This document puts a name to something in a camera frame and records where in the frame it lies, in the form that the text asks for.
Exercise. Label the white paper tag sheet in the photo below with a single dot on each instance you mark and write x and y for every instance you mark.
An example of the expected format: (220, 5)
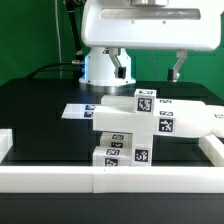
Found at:
(78, 111)

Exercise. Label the white front fence wall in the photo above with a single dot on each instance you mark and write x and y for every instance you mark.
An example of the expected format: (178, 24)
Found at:
(62, 179)

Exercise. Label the white tagged cube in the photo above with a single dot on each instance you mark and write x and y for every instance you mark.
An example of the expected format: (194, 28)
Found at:
(144, 100)

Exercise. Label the white left fence wall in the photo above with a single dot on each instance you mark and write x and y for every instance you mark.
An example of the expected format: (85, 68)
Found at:
(6, 142)

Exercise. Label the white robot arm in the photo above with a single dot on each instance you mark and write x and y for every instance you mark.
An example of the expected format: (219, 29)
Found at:
(99, 69)

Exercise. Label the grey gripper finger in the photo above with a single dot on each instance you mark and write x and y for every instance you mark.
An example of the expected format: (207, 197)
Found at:
(173, 74)
(120, 71)

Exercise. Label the white chair back part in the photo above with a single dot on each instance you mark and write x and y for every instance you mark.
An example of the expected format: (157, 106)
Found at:
(171, 117)

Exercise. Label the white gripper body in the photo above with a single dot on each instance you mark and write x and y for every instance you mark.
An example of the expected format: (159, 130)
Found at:
(153, 24)

